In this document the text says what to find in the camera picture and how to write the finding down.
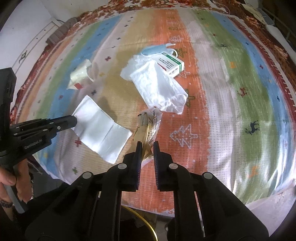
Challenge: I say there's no brown floral blanket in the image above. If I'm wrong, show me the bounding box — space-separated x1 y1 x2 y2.
10 1 295 123

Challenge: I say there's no striped colourful bed sheet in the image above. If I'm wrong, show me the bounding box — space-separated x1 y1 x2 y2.
11 7 295 204

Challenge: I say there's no pale yellow paper packet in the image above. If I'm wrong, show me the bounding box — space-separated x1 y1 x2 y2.
67 59 94 90

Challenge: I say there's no dark round gold-rimmed trash bin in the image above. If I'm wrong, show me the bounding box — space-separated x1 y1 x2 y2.
119 205 158 240

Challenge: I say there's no small tan snack wrapper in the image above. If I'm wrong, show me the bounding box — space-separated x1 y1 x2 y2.
132 107 163 162

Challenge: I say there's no white printed paper sheet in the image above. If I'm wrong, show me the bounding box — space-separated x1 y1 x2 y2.
72 96 132 164

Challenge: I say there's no white rolled pillow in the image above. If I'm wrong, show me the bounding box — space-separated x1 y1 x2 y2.
266 25 287 45

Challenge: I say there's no clear white plastic bag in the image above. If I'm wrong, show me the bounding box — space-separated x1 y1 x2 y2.
120 55 188 114

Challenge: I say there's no blue face mask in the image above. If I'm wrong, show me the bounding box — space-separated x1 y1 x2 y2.
140 43 178 57

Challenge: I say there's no person's left hand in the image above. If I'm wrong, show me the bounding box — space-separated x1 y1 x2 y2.
0 159 32 203

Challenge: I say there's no green white medicine box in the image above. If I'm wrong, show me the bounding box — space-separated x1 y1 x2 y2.
153 51 185 78

